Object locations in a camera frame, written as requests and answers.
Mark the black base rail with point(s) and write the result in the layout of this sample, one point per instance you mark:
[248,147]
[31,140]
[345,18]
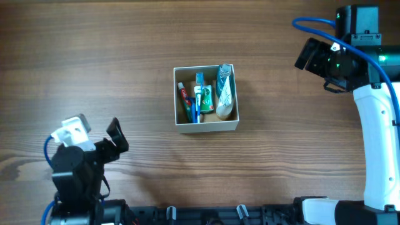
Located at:
[218,215]

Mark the green Dettol soap box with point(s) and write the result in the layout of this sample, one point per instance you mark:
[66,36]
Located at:
[207,105]

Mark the blue white toothbrush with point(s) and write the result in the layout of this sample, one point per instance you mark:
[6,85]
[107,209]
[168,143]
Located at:
[199,82]

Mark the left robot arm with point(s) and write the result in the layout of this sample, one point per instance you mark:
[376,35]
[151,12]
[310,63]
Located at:
[77,166]

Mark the white leaf-print lotion tube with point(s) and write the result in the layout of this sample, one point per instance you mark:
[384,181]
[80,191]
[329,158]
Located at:
[225,104]

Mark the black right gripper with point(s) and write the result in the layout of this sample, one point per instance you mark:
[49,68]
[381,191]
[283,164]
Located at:
[315,59]

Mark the Colgate toothpaste tube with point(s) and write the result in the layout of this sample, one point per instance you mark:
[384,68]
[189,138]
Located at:
[186,101]

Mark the blue disposable razor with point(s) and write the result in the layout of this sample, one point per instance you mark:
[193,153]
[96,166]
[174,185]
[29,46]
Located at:
[192,100]

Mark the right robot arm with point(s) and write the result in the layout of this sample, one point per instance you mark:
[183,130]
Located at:
[357,31]

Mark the blue mouthwash bottle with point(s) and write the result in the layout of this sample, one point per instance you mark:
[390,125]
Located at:
[224,71]

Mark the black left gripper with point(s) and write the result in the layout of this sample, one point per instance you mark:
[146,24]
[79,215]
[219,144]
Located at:
[109,147]

